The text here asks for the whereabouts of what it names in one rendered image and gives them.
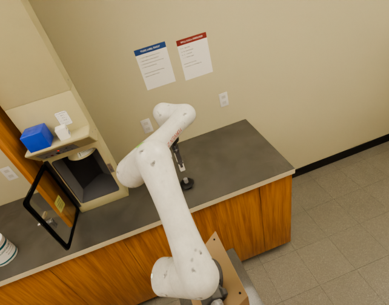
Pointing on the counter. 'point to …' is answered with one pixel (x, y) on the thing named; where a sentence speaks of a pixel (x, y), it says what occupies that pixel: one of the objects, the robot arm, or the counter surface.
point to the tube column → (22, 57)
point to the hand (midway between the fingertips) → (180, 163)
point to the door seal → (41, 217)
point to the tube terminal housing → (37, 114)
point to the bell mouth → (81, 154)
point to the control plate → (57, 151)
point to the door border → (40, 219)
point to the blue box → (37, 138)
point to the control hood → (86, 137)
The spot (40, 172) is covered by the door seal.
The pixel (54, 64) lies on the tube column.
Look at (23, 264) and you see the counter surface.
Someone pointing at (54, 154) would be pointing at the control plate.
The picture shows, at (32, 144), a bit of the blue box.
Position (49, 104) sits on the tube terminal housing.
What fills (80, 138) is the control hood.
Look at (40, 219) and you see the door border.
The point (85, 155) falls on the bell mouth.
